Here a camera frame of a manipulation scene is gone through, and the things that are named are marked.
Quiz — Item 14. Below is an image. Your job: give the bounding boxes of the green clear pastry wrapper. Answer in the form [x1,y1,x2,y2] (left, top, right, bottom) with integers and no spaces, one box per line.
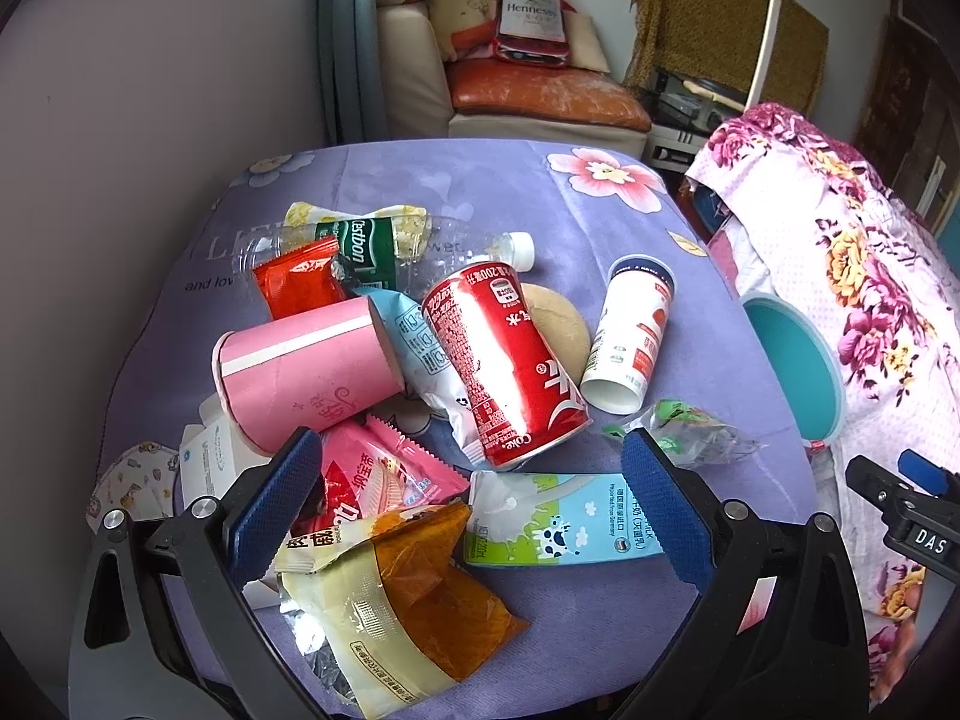
[601,400,761,470]

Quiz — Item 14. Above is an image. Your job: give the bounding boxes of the white medicine box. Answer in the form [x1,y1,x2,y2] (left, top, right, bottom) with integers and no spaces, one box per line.
[178,394,270,507]

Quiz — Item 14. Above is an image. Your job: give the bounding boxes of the orange yellow snack bag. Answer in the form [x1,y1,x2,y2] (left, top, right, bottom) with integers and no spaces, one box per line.
[274,500,527,718]

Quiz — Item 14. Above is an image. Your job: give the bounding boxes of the blue milk carton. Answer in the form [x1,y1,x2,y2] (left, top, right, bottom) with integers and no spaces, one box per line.
[464,472,662,569]

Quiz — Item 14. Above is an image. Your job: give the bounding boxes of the pink wafer wrapper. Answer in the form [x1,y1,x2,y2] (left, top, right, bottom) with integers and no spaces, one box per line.
[291,415,469,536]

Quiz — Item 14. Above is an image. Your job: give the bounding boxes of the white red yogurt cup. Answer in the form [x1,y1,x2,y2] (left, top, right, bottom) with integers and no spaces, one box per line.
[581,254,675,416]

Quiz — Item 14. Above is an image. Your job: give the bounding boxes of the pink paper cup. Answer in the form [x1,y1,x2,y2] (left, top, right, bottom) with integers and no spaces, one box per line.
[212,298,404,454]

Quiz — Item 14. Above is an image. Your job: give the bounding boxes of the brown coconut shell bowl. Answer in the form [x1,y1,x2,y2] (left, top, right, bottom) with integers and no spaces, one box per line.
[523,283,590,383]

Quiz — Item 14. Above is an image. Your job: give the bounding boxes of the red cola can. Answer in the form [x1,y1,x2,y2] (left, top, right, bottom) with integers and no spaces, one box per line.
[421,262,590,472]

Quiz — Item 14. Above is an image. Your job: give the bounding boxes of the light blue snack wrapper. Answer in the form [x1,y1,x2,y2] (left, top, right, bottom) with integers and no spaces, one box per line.
[356,286,485,470]

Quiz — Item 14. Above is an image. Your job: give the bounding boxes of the red snack wrapper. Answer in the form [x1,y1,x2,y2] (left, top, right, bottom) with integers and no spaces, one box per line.
[252,236,347,320]

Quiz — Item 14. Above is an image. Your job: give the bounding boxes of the clear plastic water bottle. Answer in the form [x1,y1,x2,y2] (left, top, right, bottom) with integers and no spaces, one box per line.
[231,215,535,299]

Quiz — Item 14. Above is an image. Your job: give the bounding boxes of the teal trash bin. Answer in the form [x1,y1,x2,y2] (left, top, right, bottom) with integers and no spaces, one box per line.
[742,291,846,449]

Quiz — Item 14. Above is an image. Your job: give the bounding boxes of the children patterned face mask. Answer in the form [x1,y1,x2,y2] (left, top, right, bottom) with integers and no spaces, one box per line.
[86,442,179,532]

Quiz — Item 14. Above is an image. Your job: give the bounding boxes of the pink floral quilt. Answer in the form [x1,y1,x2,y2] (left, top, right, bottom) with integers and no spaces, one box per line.
[686,103,958,702]

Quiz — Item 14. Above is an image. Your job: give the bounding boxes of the white pole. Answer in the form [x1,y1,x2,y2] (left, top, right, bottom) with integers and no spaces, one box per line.
[743,0,782,109]

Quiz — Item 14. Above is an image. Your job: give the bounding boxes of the brown patterned curtain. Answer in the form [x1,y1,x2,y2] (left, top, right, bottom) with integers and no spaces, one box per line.
[623,0,828,114]

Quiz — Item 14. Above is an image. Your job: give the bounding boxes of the beige small cushion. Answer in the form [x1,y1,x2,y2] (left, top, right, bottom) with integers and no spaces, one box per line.
[563,10,610,75]

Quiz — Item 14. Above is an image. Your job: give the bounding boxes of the orange sofa cushion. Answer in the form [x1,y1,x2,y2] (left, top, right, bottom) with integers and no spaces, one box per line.
[446,59,651,133]

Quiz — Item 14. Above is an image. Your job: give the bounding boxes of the cream leather sofa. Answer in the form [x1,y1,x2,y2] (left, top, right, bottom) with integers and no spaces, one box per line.
[376,0,651,158]

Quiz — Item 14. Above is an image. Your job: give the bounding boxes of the yellow plush pillow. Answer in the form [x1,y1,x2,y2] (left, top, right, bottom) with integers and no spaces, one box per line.
[428,0,496,62]

